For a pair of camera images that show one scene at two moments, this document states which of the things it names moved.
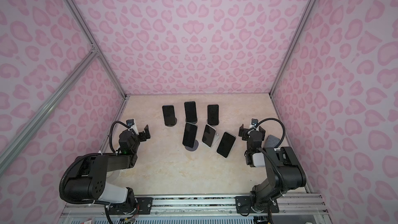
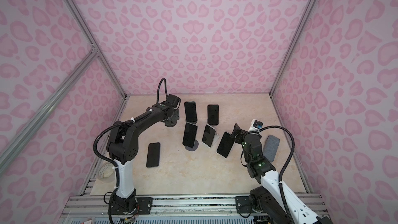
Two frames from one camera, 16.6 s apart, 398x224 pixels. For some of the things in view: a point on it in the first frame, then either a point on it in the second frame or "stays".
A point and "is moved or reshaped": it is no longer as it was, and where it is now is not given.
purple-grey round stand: (195, 147) stays
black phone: (169, 115) is moved or reshaped
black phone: (189, 136) stays
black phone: (226, 144) stays
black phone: (190, 111) stays
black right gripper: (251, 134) to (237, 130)
